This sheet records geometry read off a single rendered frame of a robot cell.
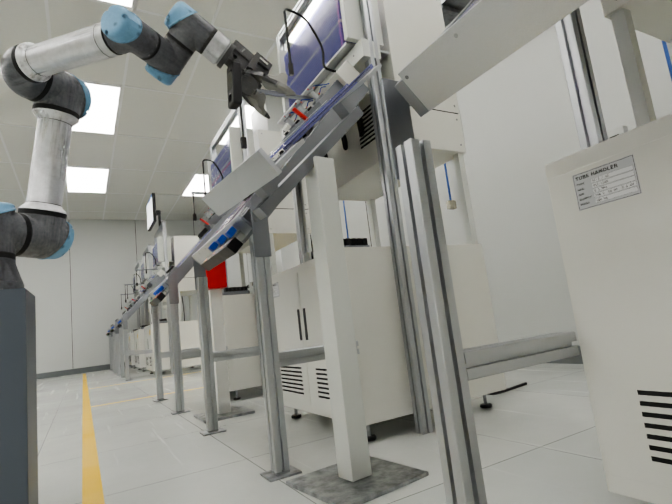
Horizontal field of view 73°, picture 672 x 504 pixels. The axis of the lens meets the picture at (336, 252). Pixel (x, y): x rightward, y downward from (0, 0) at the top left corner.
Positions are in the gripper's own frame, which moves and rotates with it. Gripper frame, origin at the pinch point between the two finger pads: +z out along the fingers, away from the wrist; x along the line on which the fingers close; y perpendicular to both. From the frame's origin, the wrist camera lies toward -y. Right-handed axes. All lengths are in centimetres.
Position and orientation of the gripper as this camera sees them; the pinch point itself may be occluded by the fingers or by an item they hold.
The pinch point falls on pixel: (281, 109)
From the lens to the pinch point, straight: 132.8
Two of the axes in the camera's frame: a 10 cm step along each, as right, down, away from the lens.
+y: 3.3, -8.3, 4.4
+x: -5.8, 1.9, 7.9
